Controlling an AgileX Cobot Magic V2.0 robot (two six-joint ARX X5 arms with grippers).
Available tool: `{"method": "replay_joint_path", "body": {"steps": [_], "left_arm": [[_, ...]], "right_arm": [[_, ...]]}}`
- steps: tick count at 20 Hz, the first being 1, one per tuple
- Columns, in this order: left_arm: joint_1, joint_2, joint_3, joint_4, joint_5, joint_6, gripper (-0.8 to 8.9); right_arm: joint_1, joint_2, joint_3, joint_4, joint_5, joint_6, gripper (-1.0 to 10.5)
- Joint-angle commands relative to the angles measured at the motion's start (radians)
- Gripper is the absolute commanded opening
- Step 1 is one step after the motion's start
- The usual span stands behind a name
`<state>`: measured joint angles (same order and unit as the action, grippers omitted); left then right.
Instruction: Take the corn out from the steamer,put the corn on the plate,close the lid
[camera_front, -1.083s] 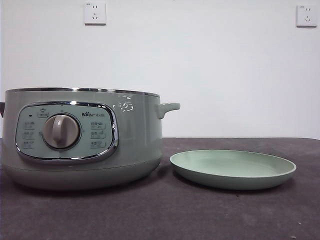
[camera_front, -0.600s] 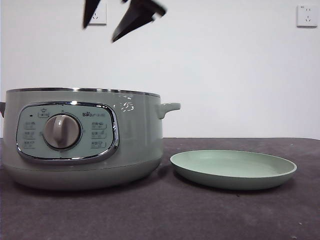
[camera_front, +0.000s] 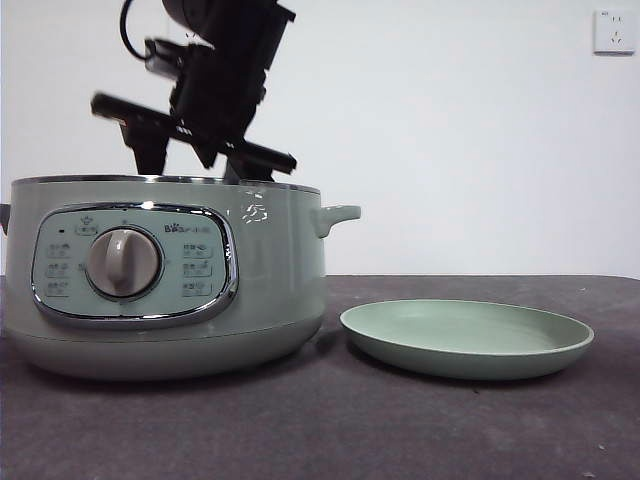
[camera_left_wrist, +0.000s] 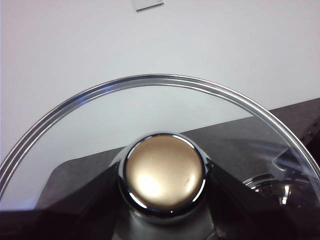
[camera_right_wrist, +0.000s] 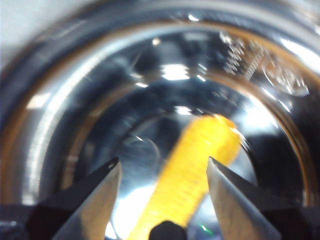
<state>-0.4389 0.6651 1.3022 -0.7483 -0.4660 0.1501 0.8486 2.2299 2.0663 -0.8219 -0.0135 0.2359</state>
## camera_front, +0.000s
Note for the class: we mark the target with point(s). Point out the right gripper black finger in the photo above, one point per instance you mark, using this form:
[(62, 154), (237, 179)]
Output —
[(250, 172), (147, 155)]

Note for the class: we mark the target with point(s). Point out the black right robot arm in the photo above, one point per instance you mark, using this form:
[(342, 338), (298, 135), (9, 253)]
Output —
[(240, 25)]

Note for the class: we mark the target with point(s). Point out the pale green electric steamer pot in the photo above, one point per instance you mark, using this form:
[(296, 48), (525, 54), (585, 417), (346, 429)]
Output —
[(270, 280)]

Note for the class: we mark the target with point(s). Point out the pale green round plate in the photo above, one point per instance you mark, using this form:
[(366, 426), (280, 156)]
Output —
[(465, 335)]

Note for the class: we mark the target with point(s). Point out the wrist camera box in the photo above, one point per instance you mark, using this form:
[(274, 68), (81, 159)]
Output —
[(165, 55)]

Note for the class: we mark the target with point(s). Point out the white wall socket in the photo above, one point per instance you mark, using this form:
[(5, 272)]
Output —
[(612, 32)]

